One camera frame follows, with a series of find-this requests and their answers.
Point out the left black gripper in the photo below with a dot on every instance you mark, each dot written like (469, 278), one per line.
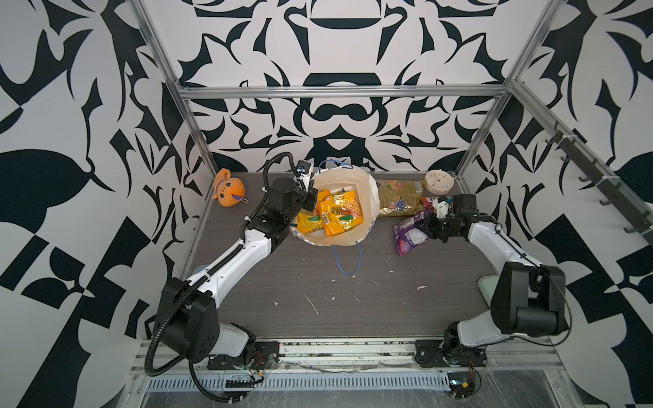
(309, 199)

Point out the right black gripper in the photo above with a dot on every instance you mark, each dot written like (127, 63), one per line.
(428, 226)

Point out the blue checkered paper bag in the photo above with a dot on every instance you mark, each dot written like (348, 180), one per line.
(335, 175)

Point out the purple snack packet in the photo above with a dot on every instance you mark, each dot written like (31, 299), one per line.
(407, 233)

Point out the yellow snack packet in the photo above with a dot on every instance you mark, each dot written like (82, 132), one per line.
(335, 213)

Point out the gold snack packet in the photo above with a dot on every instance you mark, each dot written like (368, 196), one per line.
(399, 197)

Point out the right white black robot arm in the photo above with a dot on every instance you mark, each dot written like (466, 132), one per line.
(529, 300)

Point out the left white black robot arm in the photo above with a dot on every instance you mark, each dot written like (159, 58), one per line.
(187, 318)

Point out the pink round timer clock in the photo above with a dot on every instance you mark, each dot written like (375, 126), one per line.
(438, 182)

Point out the orange plush toy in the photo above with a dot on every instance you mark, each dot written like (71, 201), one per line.
(228, 191)

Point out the green sponge block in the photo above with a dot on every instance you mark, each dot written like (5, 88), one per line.
(487, 287)

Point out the blue grey block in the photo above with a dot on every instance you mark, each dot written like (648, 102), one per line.
(198, 270)

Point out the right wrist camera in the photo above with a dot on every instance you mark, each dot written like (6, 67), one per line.
(443, 207)

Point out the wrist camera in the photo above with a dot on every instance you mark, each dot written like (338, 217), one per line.
(305, 172)
(443, 207)

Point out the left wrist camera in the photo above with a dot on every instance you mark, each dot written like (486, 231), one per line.
(305, 172)

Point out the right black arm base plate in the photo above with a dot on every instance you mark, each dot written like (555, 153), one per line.
(435, 353)

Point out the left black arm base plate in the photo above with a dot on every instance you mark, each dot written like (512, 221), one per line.
(257, 355)

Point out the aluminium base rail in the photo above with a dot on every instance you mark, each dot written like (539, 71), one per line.
(358, 364)

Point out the grey wall hook rack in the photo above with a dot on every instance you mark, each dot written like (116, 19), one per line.
(596, 173)

